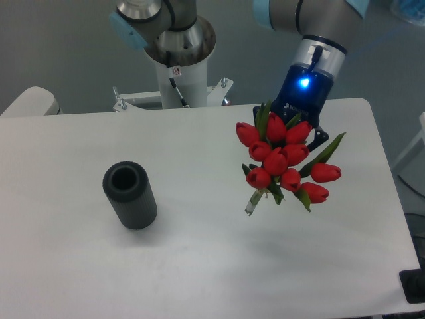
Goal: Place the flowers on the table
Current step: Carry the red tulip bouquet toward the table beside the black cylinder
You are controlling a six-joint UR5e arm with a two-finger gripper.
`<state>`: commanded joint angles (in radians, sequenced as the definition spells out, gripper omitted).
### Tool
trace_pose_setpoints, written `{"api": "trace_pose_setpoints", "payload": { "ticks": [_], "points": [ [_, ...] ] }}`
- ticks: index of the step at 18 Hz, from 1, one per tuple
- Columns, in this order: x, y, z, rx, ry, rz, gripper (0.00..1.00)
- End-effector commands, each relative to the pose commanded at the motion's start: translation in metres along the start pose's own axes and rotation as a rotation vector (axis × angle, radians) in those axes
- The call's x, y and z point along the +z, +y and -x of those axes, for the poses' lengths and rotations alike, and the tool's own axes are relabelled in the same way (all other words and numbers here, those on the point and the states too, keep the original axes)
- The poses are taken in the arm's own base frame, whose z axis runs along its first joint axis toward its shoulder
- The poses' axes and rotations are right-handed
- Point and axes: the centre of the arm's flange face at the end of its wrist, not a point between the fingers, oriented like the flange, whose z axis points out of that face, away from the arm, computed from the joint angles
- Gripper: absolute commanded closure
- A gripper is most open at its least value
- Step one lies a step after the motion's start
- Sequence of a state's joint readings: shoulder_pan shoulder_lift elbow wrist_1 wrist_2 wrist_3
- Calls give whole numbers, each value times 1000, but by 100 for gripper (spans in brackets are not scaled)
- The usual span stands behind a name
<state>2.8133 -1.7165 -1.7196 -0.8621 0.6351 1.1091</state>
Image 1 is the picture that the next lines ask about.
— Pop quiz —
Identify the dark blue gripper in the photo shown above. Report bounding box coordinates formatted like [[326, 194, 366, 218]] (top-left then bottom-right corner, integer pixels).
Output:
[[252, 39, 347, 150]]

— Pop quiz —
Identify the red tulip bouquet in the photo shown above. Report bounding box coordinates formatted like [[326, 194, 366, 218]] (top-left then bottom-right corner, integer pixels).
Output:
[[236, 102, 344, 215]]

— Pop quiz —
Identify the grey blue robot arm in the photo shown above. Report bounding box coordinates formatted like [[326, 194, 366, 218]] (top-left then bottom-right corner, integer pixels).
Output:
[[109, 1, 369, 150]]

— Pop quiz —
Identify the blue plastic bag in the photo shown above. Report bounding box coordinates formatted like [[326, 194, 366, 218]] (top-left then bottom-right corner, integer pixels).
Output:
[[390, 0, 424, 26]]

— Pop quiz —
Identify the dark grey ribbed vase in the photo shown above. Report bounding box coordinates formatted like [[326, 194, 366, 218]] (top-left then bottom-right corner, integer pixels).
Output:
[[102, 161, 157, 230]]

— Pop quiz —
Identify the black device at table edge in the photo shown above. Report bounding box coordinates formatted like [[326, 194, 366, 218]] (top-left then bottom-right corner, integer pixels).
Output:
[[399, 269, 424, 304]]

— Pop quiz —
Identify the white chair back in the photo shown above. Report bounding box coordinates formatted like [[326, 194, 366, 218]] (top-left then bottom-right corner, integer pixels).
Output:
[[1, 86, 63, 118]]

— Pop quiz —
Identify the white metal base frame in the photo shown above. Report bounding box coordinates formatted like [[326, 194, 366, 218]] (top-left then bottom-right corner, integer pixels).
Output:
[[112, 77, 234, 112]]

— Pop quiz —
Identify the black pedestal cable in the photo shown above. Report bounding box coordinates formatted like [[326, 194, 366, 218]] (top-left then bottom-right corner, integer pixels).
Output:
[[169, 76, 190, 109]]

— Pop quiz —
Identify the white furniture frame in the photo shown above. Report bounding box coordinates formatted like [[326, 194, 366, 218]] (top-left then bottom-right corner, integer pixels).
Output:
[[390, 113, 424, 171]]

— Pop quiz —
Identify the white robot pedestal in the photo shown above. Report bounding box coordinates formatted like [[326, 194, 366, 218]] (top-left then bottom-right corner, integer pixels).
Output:
[[145, 15, 216, 96]]

